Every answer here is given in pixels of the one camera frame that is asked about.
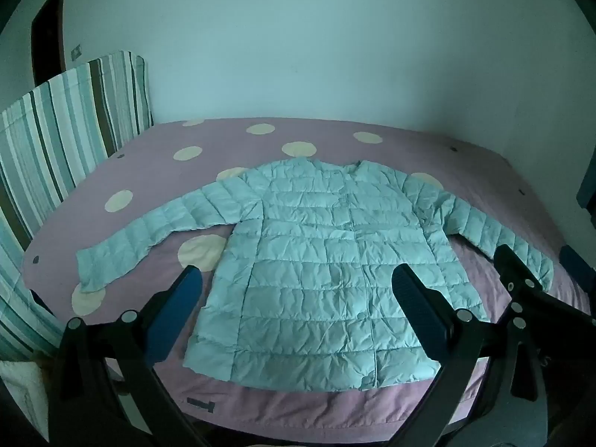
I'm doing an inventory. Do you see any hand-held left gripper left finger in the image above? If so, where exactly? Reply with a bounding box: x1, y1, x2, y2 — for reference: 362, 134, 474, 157
50, 265, 208, 447

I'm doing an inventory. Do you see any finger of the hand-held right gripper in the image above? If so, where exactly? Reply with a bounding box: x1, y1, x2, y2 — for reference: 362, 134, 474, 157
492, 244, 596, 336

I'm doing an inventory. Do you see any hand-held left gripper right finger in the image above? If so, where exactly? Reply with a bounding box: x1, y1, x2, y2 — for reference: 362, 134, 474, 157
392, 263, 546, 447

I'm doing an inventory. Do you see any light blue quilted jacket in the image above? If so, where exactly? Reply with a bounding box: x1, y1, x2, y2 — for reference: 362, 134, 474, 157
75, 158, 555, 392

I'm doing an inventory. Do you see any dark furniture edge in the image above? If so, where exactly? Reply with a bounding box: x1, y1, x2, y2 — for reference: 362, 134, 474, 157
576, 146, 596, 217

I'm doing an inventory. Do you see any pink polka-dot bed sheet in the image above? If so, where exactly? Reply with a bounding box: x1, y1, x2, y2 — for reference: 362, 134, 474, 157
21, 118, 596, 429

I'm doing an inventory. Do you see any white fluffy cloth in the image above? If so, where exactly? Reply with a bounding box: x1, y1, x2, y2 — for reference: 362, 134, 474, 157
0, 361, 50, 434

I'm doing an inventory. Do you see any striped headboard cushion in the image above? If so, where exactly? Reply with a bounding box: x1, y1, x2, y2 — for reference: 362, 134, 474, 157
0, 51, 154, 364

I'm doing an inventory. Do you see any dark wooden door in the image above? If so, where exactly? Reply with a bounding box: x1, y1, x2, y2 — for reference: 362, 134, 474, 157
30, 0, 67, 88

